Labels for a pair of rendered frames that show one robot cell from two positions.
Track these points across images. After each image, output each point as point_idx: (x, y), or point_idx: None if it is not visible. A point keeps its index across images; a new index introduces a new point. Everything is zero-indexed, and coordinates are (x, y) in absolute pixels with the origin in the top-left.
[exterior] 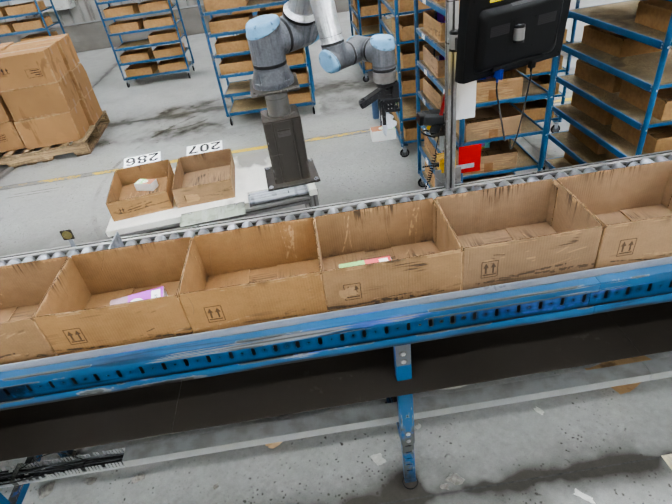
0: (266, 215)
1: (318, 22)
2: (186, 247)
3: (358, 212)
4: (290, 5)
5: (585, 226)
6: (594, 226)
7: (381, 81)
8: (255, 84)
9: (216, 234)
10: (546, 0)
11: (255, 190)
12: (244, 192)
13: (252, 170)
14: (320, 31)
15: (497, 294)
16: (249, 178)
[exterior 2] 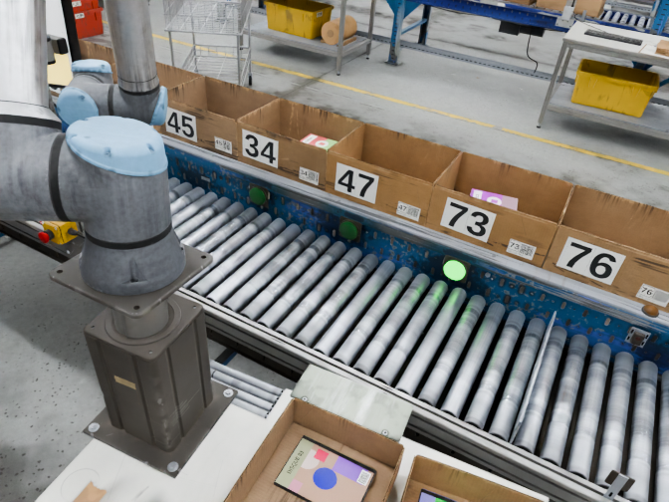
0: (287, 344)
1: (153, 49)
2: (440, 196)
3: (292, 140)
4: (43, 96)
5: (194, 91)
6: (200, 83)
7: None
8: (183, 255)
9: (411, 178)
10: None
11: (251, 414)
12: (270, 423)
13: (194, 498)
14: (155, 63)
15: None
16: (225, 468)
